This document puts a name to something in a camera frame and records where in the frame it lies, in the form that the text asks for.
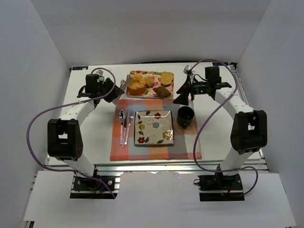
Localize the white plastic tongs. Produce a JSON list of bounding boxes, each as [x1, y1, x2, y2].
[[119, 75, 131, 95]]

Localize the orange bundt cake bread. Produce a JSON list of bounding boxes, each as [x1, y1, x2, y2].
[[127, 74, 147, 96]]

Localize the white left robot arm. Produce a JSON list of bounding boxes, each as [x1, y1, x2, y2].
[[47, 74, 124, 178]]

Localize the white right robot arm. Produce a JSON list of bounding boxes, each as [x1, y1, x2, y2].
[[173, 66, 267, 181]]

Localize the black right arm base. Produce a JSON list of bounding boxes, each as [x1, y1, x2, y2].
[[193, 173, 245, 202]]

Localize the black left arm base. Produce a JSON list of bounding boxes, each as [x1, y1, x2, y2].
[[70, 175, 120, 200]]

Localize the round seeded bread bun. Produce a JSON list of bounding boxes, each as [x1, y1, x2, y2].
[[161, 72, 174, 86]]

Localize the dark brown bread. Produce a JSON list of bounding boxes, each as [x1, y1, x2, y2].
[[153, 86, 171, 98]]

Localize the dark green mug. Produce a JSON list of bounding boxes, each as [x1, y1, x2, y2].
[[177, 106, 195, 129]]

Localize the floral serving tray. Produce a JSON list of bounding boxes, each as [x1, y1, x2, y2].
[[126, 70, 174, 99]]

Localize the small yellow muffin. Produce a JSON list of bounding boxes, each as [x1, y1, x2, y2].
[[145, 76, 154, 87]]

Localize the floral square plate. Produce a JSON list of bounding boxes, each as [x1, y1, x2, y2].
[[133, 110, 174, 146]]

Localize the orange checkered placemat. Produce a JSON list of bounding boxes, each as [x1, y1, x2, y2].
[[110, 99, 202, 161]]

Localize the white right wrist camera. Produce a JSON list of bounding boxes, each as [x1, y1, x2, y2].
[[183, 65, 193, 76]]

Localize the silver spoon pink handle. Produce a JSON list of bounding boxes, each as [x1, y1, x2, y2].
[[118, 109, 126, 145]]

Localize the silver fork pink handle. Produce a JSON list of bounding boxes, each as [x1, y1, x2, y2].
[[122, 109, 134, 148]]

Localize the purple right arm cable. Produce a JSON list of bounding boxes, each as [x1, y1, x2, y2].
[[190, 58, 259, 196]]

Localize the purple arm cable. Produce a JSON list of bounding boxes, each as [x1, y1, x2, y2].
[[190, 58, 259, 196], [26, 67, 118, 199]]

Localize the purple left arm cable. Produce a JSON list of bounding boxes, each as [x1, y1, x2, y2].
[[26, 67, 118, 199]]

